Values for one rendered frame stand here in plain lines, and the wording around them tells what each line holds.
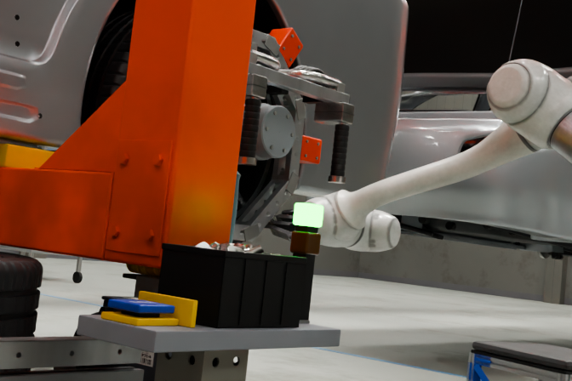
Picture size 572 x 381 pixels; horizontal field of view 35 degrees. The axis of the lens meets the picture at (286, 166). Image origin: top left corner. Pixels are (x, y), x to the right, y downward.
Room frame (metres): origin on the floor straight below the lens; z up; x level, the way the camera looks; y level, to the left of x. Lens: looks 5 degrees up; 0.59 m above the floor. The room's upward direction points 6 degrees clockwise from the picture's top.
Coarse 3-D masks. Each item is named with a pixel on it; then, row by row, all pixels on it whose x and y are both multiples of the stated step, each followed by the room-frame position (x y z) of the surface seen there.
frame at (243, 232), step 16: (256, 32) 2.29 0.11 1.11; (272, 48) 2.34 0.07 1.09; (288, 96) 2.42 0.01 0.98; (304, 112) 2.46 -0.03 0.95; (288, 160) 2.45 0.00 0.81; (272, 176) 2.48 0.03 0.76; (288, 176) 2.44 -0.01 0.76; (272, 192) 2.42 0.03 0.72; (288, 192) 2.44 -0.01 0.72; (256, 208) 2.42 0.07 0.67; (272, 208) 2.40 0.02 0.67; (240, 224) 2.36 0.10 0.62; (256, 224) 2.35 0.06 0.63; (240, 240) 2.32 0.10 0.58
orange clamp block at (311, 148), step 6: (306, 138) 2.49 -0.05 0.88; (312, 138) 2.51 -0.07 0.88; (306, 144) 2.49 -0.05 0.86; (312, 144) 2.51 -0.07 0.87; (318, 144) 2.52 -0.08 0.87; (306, 150) 2.49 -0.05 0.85; (312, 150) 2.51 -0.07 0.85; (318, 150) 2.53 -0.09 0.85; (300, 156) 2.48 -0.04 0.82; (306, 156) 2.49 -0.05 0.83; (312, 156) 2.51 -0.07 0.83; (318, 156) 2.53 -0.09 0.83; (300, 162) 2.56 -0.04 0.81; (306, 162) 2.54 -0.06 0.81; (312, 162) 2.52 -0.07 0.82; (318, 162) 2.54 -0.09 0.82
